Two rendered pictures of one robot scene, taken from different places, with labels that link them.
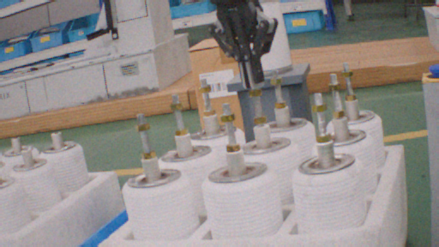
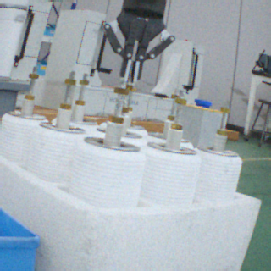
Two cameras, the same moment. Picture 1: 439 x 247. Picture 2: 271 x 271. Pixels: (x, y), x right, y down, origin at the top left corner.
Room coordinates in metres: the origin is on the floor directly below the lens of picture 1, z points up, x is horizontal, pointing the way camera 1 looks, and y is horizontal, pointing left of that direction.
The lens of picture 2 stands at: (0.61, 0.72, 0.34)
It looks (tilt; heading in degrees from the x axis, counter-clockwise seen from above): 5 degrees down; 294
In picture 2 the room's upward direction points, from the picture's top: 10 degrees clockwise
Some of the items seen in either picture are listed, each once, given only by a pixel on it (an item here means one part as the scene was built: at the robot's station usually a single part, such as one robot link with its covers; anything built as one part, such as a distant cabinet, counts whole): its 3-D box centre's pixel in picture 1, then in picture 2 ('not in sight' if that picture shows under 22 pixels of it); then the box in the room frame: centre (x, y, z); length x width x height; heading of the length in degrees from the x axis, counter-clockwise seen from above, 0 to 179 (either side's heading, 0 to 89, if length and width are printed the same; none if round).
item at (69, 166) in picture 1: (70, 193); not in sight; (1.26, 0.31, 0.16); 0.10 x 0.10 x 0.18
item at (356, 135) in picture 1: (342, 138); (168, 138); (0.95, -0.16, 0.25); 0.08 x 0.08 x 0.01
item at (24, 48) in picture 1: (20, 45); not in sight; (6.33, 1.79, 0.36); 0.50 x 0.38 x 0.21; 166
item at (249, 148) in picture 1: (264, 147); (118, 133); (0.99, -0.06, 0.25); 0.08 x 0.08 x 0.01
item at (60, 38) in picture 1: (55, 35); not in sight; (6.24, 1.36, 0.36); 0.50 x 0.38 x 0.21; 166
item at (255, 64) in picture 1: (259, 64); (143, 65); (0.98, -0.07, 0.37); 0.03 x 0.01 x 0.05; 37
